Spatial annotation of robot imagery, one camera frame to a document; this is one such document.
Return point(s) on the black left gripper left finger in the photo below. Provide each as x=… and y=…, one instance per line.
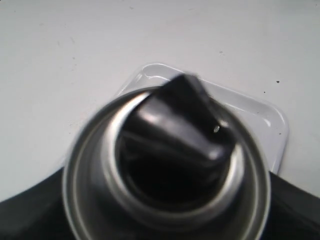
x=35, y=214

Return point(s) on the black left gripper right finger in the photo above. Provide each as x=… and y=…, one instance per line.
x=294, y=213

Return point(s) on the white spray paint can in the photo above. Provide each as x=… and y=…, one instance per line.
x=166, y=163

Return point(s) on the white plastic tray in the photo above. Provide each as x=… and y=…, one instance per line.
x=267, y=123

